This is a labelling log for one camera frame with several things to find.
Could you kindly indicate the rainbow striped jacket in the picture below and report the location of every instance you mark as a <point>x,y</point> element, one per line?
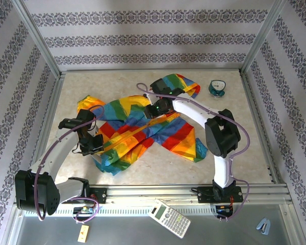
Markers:
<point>163,130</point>

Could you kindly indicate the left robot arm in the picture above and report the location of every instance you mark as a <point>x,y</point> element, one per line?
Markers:
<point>58,148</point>

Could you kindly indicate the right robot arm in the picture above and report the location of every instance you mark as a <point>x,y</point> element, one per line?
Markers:
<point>188,109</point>

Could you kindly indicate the teal alarm clock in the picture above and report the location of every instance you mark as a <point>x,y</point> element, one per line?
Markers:
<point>217,88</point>

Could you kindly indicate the small yellow card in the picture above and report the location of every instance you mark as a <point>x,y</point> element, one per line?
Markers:
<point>83,233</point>

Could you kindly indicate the white scientific calculator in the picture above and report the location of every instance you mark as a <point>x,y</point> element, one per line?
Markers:
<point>169,219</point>

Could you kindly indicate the blue stapler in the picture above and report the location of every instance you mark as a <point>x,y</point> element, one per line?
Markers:
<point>263,225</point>

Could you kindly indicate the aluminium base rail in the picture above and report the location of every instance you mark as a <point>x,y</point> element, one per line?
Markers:
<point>153,192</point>

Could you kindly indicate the aluminium frame post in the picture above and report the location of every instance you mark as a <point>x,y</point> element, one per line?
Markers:
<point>260,38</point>
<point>38,38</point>

